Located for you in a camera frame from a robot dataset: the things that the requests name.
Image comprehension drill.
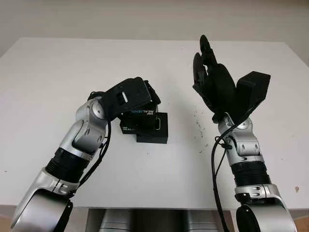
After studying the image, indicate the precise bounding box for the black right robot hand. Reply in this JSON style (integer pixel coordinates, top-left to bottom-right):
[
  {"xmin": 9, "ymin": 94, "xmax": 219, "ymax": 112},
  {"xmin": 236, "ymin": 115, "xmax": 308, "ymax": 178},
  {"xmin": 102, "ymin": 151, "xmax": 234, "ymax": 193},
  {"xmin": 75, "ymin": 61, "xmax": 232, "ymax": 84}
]
[{"xmin": 192, "ymin": 35, "xmax": 239, "ymax": 121}]

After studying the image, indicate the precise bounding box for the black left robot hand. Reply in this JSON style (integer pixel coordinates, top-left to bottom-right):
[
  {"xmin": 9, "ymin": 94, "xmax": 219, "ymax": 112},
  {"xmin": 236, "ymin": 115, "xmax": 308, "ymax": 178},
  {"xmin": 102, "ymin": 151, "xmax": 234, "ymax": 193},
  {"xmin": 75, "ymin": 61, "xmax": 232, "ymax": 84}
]
[{"xmin": 108, "ymin": 76, "xmax": 162, "ymax": 121}]

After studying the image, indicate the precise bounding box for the black RealSense box lid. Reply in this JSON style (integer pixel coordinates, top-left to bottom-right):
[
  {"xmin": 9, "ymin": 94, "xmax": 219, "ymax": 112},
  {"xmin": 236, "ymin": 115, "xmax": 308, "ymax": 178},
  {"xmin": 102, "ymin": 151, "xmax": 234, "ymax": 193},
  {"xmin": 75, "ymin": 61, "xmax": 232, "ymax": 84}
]
[{"xmin": 120, "ymin": 102, "xmax": 160, "ymax": 136}]

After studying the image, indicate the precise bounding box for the silver robot torso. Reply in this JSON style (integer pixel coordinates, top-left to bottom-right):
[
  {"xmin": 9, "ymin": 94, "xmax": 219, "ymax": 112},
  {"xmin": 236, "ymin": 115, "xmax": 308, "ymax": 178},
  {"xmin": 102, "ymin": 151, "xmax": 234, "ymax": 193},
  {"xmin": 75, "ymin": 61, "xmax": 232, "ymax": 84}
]
[{"xmin": 100, "ymin": 209, "xmax": 213, "ymax": 232}]

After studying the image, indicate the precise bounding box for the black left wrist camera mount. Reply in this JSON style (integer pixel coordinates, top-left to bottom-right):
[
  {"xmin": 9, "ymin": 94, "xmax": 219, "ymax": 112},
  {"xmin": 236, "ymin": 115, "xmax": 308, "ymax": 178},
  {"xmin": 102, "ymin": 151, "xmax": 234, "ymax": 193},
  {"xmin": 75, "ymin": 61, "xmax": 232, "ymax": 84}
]
[{"xmin": 102, "ymin": 78, "xmax": 153, "ymax": 116}]

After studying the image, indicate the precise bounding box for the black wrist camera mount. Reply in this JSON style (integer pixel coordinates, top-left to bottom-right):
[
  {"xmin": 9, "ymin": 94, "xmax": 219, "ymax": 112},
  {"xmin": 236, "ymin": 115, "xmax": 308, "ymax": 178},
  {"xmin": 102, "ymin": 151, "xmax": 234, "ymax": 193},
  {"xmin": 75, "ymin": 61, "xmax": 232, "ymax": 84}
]
[
  {"xmin": 234, "ymin": 71, "xmax": 271, "ymax": 124},
  {"xmin": 102, "ymin": 78, "xmax": 153, "ymax": 116}
]

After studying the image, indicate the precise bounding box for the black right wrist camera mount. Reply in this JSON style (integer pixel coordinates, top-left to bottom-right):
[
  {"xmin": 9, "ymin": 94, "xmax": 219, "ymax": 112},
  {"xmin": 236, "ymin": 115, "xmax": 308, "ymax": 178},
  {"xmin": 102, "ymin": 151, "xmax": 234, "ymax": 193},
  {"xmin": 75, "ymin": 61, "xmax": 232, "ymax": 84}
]
[{"xmin": 234, "ymin": 71, "xmax": 271, "ymax": 124}]

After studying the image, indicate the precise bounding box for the black camera box base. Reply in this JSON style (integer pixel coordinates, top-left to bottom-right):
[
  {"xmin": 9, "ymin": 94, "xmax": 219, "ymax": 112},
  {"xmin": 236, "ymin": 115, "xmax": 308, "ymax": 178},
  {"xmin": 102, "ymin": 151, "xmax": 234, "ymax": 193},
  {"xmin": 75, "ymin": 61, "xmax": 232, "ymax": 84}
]
[{"xmin": 136, "ymin": 111, "xmax": 169, "ymax": 144}]

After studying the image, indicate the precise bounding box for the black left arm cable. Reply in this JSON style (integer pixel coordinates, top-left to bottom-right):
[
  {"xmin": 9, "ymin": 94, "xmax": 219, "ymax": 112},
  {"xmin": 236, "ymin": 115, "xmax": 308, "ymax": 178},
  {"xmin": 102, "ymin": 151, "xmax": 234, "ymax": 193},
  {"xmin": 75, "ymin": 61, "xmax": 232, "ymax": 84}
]
[{"xmin": 71, "ymin": 91, "xmax": 112, "ymax": 196}]

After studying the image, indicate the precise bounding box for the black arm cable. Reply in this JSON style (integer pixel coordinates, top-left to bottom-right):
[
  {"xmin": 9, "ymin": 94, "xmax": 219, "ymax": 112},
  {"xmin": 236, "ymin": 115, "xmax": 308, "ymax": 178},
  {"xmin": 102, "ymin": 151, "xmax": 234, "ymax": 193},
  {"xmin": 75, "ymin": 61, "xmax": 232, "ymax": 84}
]
[
  {"xmin": 71, "ymin": 91, "xmax": 112, "ymax": 196},
  {"xmin": 211, "ymin": 118, "xmax": 247, "ymax": 232}
]

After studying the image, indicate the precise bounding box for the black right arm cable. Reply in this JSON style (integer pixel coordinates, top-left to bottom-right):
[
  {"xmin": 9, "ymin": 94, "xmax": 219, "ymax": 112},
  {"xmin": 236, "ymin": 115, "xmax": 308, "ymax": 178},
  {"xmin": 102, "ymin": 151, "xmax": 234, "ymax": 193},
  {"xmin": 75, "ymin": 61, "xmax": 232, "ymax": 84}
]
[{"xmin": 211, "ymin": 118, "xmax": 247, "ymax": 232}]

